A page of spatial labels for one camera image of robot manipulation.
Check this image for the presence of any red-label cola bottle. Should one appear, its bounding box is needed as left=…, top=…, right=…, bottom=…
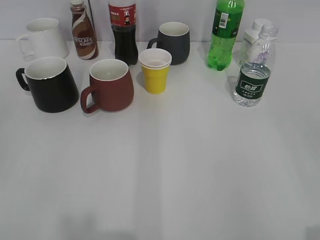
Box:
left=108, top=0, right=138, bottom=66

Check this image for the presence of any red-brown mug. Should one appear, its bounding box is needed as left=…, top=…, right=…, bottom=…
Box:
left=80, top=59, right=134, bottom=114

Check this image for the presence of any white mug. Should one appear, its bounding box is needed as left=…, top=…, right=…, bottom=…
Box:
left=16, top=17, right=69, bottom=59

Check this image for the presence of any clear green-label water bottle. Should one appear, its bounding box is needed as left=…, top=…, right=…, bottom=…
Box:
left=233, top=24, right=279, bottom=107

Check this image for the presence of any dark grey mug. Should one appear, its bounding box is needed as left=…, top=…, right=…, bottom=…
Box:
left=147, top=21, right=191, bottom=65

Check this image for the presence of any white purple-print bottle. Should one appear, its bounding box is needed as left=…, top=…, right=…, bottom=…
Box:
left=238, top=18, right=271, bottom=67

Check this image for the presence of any black mug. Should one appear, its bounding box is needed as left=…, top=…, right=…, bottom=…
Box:
left=15, top=56, right=79, bottom=113

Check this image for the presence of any brown Nescafe coffee bottle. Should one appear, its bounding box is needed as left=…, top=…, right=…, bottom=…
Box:
left=69, top=0, right=99, bottom=60

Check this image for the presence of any green soda bottle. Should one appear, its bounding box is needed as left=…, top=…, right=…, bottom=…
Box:
left=206, top=0, right=245, bottom=71

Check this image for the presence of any yellow paper cup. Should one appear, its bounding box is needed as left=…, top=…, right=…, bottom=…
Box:
left=138, top=48, right=172, bottom=94

